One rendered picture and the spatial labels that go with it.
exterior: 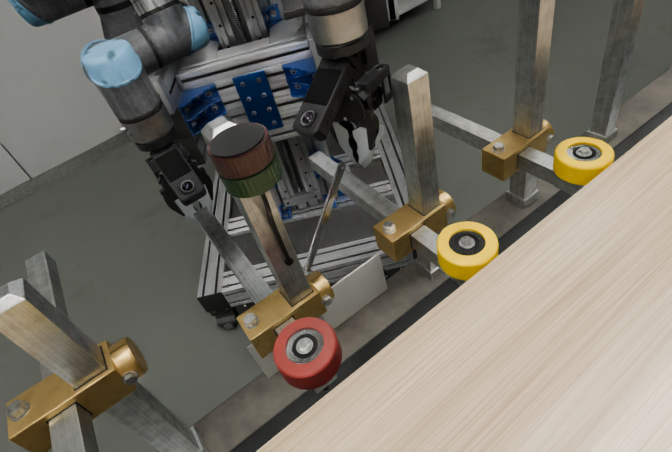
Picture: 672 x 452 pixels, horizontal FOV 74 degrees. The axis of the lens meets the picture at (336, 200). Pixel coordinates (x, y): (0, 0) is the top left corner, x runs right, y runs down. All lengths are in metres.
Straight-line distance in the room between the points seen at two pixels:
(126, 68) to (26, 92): 2.40
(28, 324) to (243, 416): 0.39
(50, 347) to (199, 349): 1.30
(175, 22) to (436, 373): 0.69
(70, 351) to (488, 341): 0.44
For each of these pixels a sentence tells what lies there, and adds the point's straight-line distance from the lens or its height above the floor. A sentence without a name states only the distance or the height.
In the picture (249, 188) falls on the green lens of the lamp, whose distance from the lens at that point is 0.43.
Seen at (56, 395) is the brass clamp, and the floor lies 0.97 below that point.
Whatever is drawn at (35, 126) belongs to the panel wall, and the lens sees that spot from 3.20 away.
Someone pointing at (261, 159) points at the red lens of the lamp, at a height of 1.15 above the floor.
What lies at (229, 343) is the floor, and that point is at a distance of 1.77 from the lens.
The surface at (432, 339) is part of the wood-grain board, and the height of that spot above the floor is 0.90.
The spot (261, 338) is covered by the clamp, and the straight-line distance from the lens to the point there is 0.65.
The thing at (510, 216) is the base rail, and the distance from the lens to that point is 0.95.
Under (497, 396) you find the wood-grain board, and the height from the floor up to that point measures 0.90.
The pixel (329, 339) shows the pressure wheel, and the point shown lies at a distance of 0.56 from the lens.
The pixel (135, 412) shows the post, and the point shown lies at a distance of 0.66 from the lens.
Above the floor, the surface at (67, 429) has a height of 0.96.
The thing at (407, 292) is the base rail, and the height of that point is 0.70.
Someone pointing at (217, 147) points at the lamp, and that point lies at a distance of 0.43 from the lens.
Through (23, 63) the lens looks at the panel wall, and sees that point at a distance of 3.10.
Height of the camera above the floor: 1.37
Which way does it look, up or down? 41 degrees down
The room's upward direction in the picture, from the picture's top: 17 degrees counter-clockwise
